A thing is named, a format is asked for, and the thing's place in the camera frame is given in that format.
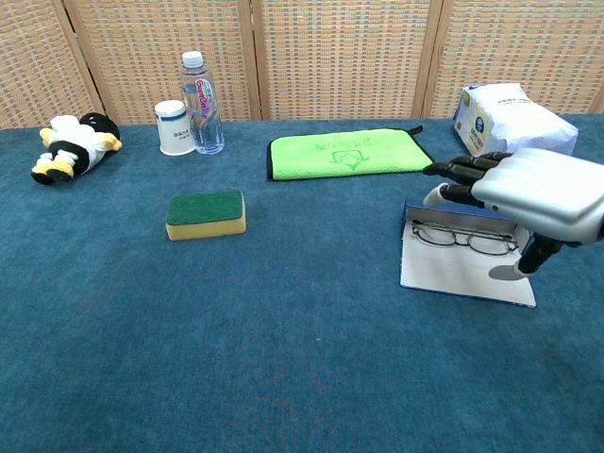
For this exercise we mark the white paper cup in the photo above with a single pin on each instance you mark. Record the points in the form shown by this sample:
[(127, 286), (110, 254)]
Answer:
[(173, 129)]

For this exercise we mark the green microfiber cloth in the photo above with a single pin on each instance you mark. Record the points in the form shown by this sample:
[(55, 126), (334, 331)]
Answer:
[(330, 156)]

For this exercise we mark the blue white glasses case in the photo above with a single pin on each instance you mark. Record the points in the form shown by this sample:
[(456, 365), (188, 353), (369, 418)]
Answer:
[(448, 273)]

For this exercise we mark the white tissue pack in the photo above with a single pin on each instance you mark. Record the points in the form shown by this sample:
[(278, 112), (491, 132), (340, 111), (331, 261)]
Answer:
[(519, 122)]

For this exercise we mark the green yellow sponge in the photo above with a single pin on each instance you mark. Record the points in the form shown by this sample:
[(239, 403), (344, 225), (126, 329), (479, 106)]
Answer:
[(205, 212)]

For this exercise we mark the thin-framed eyeglasses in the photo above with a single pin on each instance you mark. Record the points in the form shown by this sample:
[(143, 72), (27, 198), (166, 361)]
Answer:
[(461, 240)]

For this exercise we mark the clear plastic water bottle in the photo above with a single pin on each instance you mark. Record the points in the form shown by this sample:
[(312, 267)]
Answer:
[(203, 113)]

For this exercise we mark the black white penguin plush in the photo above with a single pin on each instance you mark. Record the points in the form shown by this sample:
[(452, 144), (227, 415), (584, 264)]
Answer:
[(75, 146)]

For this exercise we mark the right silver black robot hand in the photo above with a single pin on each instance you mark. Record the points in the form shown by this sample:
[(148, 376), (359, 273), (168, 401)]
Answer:
[(547, 193)]

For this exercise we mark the woven bamboo folding screen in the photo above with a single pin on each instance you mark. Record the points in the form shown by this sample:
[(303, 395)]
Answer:
[(340, 56)]

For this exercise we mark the blue felt table cover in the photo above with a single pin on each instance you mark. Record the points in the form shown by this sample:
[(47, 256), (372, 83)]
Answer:
[(236, 330)]

